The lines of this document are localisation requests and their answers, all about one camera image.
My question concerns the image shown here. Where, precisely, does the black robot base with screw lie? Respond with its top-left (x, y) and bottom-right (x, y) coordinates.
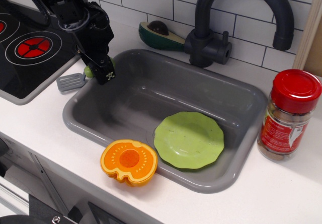
top-left (1, 194), bottom-right (83, 223)

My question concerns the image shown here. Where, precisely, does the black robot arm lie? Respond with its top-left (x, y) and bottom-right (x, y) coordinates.
top-left (1, 0), bottom-right (116, 85)

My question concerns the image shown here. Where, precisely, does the red lidded spice jar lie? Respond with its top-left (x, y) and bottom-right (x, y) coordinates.
top-left (257, 69), bottom-right (321, 161)

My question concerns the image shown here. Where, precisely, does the green handled grey spatula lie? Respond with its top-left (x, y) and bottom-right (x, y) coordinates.
top-left (56, 58), bottom-right (115, 92)

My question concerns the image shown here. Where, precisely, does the black toy stove top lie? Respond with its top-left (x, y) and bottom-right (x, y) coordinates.
top-left (1, 7), bottom-right (79, 105)

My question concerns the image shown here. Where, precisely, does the toy avocado half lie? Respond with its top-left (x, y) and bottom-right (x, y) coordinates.
top-left (138, 20), bottom-right (185, 52)

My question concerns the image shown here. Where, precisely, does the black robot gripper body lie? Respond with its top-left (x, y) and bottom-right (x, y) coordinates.
top-left (65, 2), bottom-right (114, 65)

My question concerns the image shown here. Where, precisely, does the green scalloped plate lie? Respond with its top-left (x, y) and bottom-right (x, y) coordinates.
top-left (153, 112), bottom-right (224, 169)

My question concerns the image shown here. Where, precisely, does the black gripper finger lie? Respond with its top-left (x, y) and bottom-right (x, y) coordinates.
top-left (88, 56), bottom-right (116, 85)

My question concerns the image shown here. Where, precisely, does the orange toy pumpkin half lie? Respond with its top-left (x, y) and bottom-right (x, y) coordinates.
top-left (100, 139), bottom-right (158, 186)

